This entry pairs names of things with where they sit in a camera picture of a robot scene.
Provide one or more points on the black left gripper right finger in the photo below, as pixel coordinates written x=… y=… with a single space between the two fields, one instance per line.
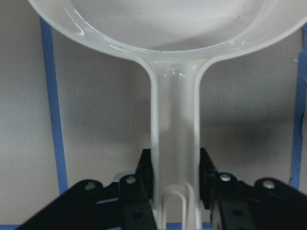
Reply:
x=207 y=170

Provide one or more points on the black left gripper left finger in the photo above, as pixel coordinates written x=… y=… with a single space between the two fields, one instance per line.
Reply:
x=145 y=171

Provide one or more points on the white plastic dustpan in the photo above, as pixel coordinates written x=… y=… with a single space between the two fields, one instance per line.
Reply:
x=175 y=41

